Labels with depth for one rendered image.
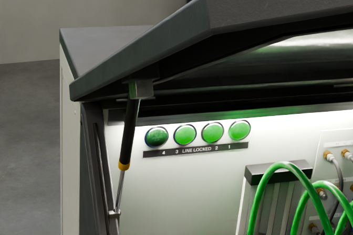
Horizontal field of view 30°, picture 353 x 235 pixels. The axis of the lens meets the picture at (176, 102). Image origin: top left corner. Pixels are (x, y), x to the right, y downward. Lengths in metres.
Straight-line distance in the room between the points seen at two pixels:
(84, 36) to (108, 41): 0.06
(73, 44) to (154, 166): 0.32
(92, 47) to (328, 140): 0.56
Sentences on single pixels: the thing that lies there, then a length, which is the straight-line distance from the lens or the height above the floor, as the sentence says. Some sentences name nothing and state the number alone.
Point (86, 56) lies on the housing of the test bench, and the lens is 1.38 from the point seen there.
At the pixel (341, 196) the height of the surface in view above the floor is 1.37.
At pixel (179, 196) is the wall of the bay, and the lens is 1.43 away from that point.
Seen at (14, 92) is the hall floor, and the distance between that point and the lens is 4.68.
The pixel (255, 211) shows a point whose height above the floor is 1.23.
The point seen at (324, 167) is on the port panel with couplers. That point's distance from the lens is 1.53.
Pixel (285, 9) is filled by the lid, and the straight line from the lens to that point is 0.48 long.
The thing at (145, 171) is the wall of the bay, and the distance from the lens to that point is 1.36.
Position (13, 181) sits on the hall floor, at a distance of 3.71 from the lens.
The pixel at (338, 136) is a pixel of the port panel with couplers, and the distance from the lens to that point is 1.51.
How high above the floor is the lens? 2.03
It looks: 26 degrees down
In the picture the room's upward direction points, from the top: 5 degrees clockwise
